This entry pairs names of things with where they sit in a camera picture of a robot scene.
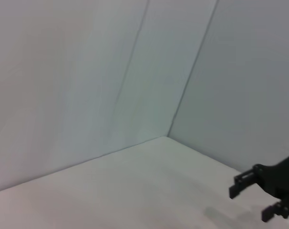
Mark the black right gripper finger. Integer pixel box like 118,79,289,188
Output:
228,167,258,200
261,190,289,223

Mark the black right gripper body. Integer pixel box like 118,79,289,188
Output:
253,151,289,201

